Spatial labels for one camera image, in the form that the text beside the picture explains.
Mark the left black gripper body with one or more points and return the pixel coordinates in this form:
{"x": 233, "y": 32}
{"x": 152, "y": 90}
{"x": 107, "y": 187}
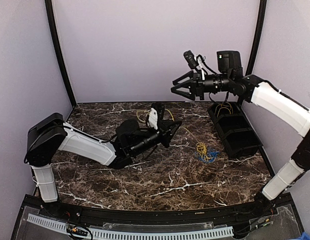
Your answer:
{"x": 165, "y": 135}

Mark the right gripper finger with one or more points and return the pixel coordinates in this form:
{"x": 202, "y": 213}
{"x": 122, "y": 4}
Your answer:
{"x": 183, "y": 78}
{"x": 184, "y": 93}

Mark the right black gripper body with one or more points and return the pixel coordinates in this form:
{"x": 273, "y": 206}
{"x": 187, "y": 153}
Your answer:
{"x": 199, "y": 85}

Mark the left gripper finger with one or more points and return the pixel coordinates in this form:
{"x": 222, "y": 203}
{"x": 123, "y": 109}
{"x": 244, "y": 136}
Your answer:
{"x": 170, "y": 124}
{"x": 171, "y": 134}

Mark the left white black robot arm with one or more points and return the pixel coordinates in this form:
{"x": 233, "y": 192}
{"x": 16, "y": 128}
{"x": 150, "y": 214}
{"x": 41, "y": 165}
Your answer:
{"x": 54, "y": 134}

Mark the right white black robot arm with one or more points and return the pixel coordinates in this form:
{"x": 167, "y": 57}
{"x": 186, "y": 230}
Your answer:
{"x": 262, "y": 93}

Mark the black three-compartment bin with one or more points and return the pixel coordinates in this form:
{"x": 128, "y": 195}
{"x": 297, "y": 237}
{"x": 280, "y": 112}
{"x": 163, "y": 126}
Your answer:
{"x": 234, "y": 130}

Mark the blue object at corner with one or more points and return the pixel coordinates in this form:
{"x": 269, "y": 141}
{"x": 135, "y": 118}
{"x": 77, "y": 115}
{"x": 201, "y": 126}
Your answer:
{"x": 304, "y": 236}

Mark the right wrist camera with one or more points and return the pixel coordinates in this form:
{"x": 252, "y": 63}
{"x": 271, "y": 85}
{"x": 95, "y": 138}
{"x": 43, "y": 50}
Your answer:
{"x": 193, "y": 63}

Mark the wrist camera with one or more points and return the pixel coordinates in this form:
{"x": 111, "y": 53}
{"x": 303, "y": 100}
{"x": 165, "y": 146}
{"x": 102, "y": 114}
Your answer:
{"x": 193, "y": 63}
{"x": 155, "y": 115}

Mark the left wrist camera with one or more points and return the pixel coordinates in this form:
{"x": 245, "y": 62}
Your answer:
{"x": 155, "y": 115}

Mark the right black frame post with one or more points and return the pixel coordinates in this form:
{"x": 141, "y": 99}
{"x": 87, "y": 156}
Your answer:
{"x": 257, "y": 36}

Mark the black frame post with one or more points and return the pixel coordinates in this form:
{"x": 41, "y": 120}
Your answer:
{"x": 257, "y": 36}
{"x": 58, "y": 51}

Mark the black front rail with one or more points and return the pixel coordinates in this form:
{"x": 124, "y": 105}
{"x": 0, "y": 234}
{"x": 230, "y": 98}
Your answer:
{"x": 239, "y": 214}

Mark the white slotted cable duct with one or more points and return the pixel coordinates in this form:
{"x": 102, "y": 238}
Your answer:
{"x": 129, "y": 232}

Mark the left black frame post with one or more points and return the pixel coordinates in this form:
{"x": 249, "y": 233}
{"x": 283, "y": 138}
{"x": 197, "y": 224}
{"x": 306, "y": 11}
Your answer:
{"x": 58, "y": 51}

